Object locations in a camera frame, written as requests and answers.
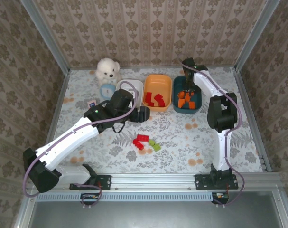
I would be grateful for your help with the wide aluminium arm base rail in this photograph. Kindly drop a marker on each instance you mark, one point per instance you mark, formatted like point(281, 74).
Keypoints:
point(153, 181)

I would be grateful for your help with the teal plastic container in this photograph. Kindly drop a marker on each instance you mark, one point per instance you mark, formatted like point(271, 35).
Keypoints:
point(179, 82)

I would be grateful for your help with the green lego brick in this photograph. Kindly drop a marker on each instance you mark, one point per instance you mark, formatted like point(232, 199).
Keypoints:
point(152, 142)
point(157, 147)

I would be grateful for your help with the small pink card packet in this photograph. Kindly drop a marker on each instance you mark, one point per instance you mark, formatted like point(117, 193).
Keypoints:
point(92, 103)

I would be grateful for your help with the orange plastic container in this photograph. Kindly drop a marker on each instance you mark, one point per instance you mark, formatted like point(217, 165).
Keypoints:
point(158, 83)

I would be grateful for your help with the orange lego wedge brick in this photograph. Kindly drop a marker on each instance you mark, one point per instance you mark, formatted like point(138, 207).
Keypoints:
point(181, 102)

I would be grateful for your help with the thin aluminium wall rail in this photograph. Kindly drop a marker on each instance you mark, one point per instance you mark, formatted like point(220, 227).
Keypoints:
point(146, 67)

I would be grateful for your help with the aluminium lower frame bar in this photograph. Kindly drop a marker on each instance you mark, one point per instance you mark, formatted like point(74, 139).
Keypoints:
point(282, 209)
point(24, 211)

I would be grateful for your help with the light blue alarm clock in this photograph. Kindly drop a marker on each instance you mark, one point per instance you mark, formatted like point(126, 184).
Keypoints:
point(107, 92)

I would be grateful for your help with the aluminium table side rail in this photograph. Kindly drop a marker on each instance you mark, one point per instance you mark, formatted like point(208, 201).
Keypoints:
point(250, 114)
point(53, 123)

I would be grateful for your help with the white plush dog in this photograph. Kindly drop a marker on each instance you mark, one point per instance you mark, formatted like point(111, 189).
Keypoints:
point(107, 69)

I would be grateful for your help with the aluminium frame post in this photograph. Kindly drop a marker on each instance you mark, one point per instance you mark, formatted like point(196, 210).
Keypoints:
point(46, 35)
point(257, 35)

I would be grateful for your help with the white plastic container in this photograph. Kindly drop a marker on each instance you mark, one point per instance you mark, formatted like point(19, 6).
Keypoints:
point(139, 86)

